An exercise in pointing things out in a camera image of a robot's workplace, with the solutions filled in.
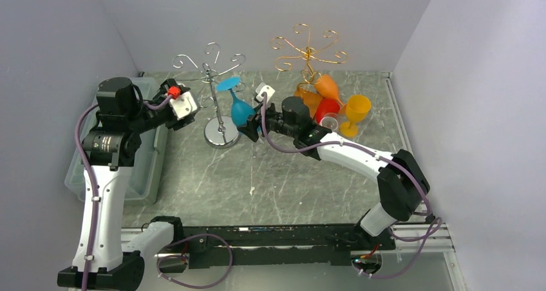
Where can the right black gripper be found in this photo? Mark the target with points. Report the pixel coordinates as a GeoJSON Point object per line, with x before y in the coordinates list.
{"type": "Point", "coordinates": [250, 129]}

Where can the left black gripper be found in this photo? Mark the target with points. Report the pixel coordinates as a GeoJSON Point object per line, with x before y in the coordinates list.
{"type": "Point", "coordinates": [178, 123]}

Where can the blue plastic wine glass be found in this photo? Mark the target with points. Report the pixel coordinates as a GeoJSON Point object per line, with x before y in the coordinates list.
{"type": "Point", "coordinates": [240, 110]}

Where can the clear plastic storage box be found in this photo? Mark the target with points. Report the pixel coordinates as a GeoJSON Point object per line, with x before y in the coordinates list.
{"type": "Point", "coordinates": [144, 179]}

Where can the red plastic wine glass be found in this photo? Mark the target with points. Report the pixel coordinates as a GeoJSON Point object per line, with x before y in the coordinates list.
{"type": "Point", "coordinates": [326, 106]}

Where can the clear patterned wine glass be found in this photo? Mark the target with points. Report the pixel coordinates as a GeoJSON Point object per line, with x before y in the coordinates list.
{"type": "Point", "coordinates": [330, 121]}

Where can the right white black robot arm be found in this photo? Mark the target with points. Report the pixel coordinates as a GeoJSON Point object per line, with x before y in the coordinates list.
{"type": "Point", "coordinates": [401, 183]}

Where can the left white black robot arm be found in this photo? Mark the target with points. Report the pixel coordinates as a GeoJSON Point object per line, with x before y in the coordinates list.
{"type": "Point", "coordinates": [108, 154]}

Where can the orange plastic wine glass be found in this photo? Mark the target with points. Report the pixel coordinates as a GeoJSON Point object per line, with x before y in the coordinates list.
{"type": "Point", "coordinates": [328, 88]}

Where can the yellow plastic wine glass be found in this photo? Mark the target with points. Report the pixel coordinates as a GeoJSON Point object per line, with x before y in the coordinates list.
{"type": "Point", "coordinates": [356, 110]}

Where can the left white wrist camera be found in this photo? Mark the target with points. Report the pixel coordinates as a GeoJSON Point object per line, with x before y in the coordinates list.
{"type": "Point", "coordinates": [183, 103]}

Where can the silver wire glass rack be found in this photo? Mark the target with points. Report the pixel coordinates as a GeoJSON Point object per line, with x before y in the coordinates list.
{"type": "Point", "coordinates": [220, 132]}

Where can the gold wire glass rack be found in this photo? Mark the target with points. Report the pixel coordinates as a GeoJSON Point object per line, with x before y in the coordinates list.
{"type": "Point", "coordinates": [308, 54]}

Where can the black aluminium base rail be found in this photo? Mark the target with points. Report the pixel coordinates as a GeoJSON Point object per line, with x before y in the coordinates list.
{"type": "Point", "coordinates": [338, 244]}

